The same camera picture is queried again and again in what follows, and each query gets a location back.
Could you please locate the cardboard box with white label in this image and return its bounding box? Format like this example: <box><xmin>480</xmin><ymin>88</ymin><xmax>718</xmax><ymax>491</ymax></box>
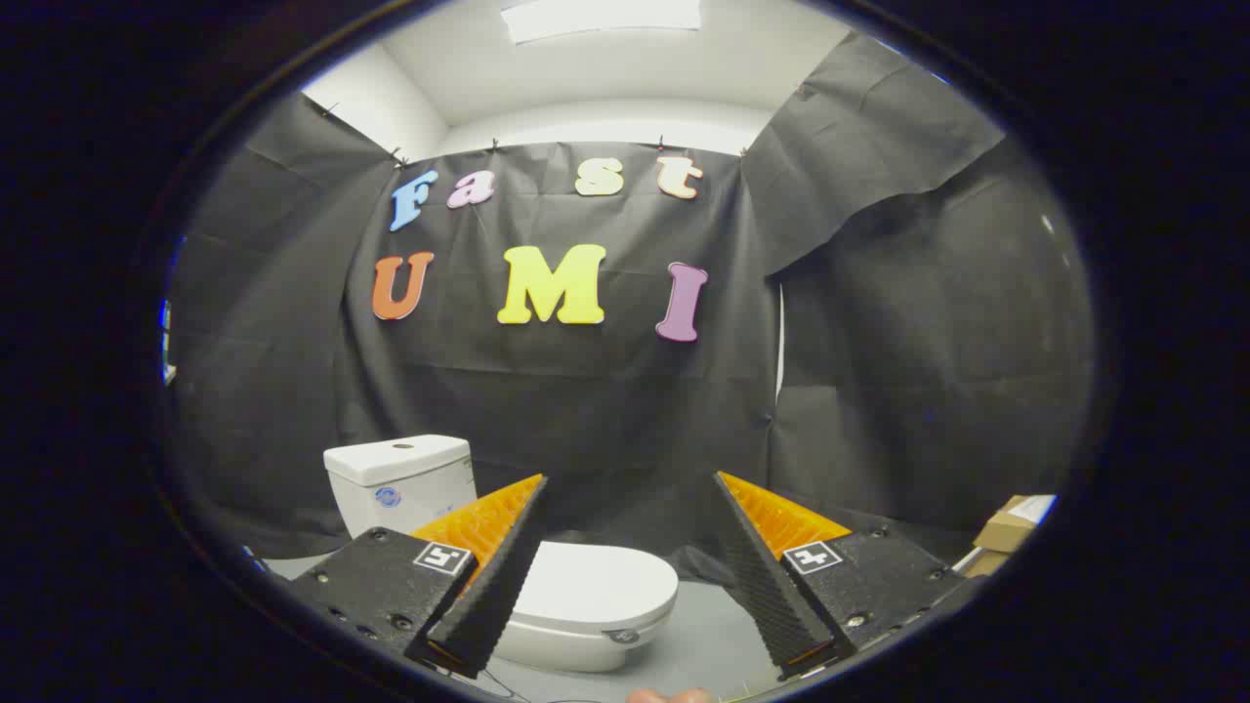
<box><xmin>974</xmin><ymin>494</ymin><xmax>1059</xmax><ymax>555</ymax></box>

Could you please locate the white toilet lid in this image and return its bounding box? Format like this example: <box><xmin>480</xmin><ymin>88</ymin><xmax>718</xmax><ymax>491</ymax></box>
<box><xmin>500</xmin><ymin>541</ymin><xmax>681</xmax><ymax>638</ymax></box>

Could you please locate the white ceiling light panel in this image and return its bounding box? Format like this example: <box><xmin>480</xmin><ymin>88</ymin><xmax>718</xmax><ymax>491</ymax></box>
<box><xmin>500</xmin><ymin>0</ymin><xmax>704</xmax><ymax>46</ymax></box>

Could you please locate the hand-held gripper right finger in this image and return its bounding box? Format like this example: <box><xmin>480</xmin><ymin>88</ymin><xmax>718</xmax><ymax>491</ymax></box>
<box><xmin>713</xmin><ymin>471</ymin><xmax>968</xmax><ymax>682</ymax></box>

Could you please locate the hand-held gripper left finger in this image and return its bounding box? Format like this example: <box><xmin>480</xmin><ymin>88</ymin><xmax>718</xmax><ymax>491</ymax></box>
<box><xmin>288</xmin><ymin>474</ymin><xmax>550</xmax><ymax>680</ymax></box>

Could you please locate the white toilet tank cover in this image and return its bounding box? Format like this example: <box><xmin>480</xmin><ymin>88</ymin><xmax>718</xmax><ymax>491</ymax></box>
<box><xmin>323</xmin><ymin>434</ymin><xmax>474</xmax><ymax>488</ymax></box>

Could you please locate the plain brown cardboard box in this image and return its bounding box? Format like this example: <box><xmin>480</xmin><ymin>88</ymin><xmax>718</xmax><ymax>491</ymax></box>
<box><xmin>952</xmin><ymin>548</ymin><xmax>1013</xmax><ymax>580</ymax></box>

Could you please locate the black backdrop cloth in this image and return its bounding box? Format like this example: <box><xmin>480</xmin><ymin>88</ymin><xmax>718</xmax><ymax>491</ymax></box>
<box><xmin>166</xmin><ymin>34</ymin><xmax>1095</xmax><ymax>587</ymax></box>

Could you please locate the white toilet body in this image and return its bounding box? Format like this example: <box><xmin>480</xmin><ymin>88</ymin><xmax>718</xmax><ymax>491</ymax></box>
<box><xmin>327</xmin><ymin>469</ymin><xmax>677</xmax><ymax>675</ymax></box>

